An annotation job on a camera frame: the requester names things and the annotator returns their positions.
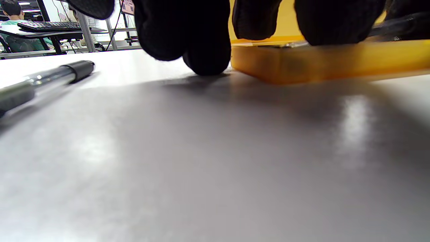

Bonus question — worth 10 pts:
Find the silver aluminium post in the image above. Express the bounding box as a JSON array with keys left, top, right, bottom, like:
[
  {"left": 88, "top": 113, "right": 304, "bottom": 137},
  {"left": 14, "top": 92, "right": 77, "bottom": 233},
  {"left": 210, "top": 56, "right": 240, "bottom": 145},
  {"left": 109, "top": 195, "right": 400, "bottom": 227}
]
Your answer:
[{"left": 77, "top": 10, "right": 96, "bottom": 52}]

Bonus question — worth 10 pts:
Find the clear black gel pen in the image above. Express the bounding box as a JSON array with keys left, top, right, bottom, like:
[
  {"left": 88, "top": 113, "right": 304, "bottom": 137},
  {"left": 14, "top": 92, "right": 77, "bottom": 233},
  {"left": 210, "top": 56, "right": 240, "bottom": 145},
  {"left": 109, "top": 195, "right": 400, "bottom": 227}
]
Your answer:
[{"left": 0, "top": 60, "right": 95, "bottom": 116}]

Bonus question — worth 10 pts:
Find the person's left hand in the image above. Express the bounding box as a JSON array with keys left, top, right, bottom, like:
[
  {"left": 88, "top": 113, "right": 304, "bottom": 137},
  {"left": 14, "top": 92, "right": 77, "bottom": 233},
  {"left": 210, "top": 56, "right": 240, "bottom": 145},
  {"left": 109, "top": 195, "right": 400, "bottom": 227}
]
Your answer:
[{"left": 67, "top": 0, "right": 430, "bottom": 76}]

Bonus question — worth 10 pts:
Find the orange plastic pen case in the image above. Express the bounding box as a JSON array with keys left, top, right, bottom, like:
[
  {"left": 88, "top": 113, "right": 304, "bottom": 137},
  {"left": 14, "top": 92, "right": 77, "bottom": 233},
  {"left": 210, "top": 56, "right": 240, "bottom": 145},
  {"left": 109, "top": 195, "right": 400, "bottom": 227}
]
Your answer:
[{"left": 230, "top": 0, "right": 430, "bottom": 84}]

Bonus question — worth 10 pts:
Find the black standing desk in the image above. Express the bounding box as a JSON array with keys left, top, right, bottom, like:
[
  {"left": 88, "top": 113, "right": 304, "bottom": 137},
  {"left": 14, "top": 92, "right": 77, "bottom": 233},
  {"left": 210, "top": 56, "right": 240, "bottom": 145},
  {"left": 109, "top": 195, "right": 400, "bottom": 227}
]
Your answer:
[{"left": 0, "top": 29, "right": 84, "bottom": 56}]

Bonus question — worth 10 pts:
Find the black keyboard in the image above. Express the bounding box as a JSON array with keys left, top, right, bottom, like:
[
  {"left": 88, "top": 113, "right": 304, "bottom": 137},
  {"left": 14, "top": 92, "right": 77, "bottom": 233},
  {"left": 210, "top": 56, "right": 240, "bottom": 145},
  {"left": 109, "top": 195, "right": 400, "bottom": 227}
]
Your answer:
[{"left": 17, "top": 21, "right": 83, "bottom": 33}]

